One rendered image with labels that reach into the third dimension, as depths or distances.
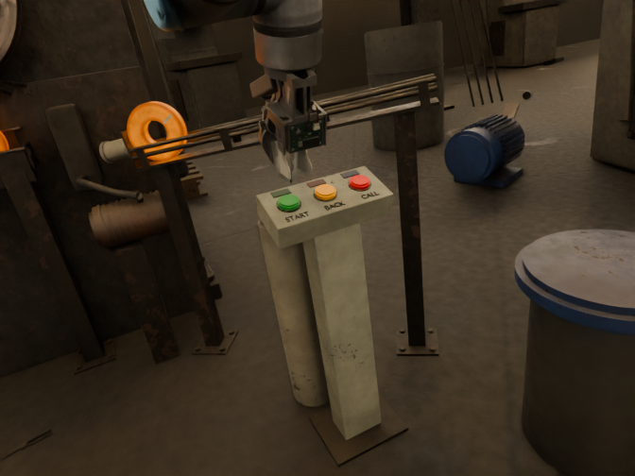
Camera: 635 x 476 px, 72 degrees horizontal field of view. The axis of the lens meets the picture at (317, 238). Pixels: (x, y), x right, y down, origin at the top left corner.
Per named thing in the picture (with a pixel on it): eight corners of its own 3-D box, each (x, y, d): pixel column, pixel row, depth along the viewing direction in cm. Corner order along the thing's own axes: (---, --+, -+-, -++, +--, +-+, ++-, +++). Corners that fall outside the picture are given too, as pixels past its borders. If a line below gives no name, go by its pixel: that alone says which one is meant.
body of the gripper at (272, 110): (282, 160, 64) (277, 79, 56) (261, 133, 70) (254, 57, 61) (328, 148, 67) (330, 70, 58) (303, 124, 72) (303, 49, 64)
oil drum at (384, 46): (359, 144, 378) (349, 32, 342) (416, 130, 398) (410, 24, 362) (399, 156, 328) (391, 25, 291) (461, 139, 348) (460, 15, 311)
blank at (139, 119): (163, 170, 122) (159, 173, 119) (120, 127, 118) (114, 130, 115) (199, 132, 117) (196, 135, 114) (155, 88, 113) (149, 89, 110)
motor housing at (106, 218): (143, 348, 148) (87, 202, 126) (206, 326, 155) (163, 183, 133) (145, 371, 137) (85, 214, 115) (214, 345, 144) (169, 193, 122)
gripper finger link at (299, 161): (301, 196, 73) (300, 148, 66) (287, 178, 76) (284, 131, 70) (317, 192, 74) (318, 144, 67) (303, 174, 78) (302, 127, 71)
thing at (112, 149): (117, 160, 125) (108, 139, 123) (144, 154, 123) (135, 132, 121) (104, 165, 120) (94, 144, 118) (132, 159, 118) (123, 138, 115)
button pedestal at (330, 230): (300, 423, 109) (250, 192, 84) (381, 384, 117) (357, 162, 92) (328, 472, 96) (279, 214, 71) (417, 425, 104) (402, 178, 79)
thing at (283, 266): (287, 386, 122) (249, 215, 101) (325, 369, 126) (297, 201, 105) (304, 415, 112) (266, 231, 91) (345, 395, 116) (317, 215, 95)
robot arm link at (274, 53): (244, 21, 59) (308, 12, 62) (247, 58, 62) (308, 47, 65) (268, 42, 53) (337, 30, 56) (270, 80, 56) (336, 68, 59)
